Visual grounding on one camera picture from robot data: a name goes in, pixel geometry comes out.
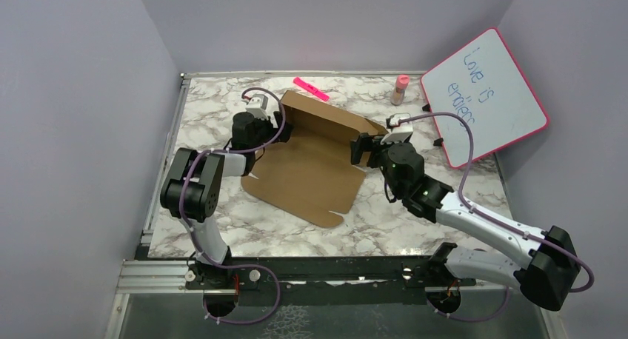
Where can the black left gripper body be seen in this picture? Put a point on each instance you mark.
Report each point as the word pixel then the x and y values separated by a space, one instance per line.
pixel 269 131

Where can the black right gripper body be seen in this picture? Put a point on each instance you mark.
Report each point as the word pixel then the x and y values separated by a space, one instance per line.
pixel 379 152

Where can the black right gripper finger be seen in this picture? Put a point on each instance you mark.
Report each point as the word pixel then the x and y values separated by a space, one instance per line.
pixel 357 153
pixel 365 138

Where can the brown cardboard box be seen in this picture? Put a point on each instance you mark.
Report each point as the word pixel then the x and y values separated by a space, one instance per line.
pixel 311 176

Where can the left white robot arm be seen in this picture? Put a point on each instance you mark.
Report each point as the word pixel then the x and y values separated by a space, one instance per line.
pixel 192 186

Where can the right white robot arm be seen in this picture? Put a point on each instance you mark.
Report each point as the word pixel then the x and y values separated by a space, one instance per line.
pixel 539 263

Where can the pink highlighter marker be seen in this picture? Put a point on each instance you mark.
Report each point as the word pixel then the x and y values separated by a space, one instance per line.
pixel 311 89

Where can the pink-capped pen jar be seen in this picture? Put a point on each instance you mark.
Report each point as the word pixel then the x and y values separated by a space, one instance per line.
pixel 398 94

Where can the pink-framed whiteboard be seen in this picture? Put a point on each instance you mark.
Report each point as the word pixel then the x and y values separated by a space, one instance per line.
pixel 481 99

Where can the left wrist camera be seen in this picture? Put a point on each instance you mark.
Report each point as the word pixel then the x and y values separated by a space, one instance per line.
pixel 257 107

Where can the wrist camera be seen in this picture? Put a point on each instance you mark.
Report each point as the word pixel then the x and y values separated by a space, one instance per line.
pixel 398 132
pixel 257 107

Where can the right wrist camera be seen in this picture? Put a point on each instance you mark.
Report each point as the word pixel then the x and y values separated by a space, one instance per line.
pixel 398 132

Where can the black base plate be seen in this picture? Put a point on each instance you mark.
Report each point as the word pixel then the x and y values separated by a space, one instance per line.
pixel 269 282

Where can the aluminium frame rail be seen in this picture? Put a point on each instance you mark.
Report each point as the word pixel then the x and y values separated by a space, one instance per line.
pixel 257 229

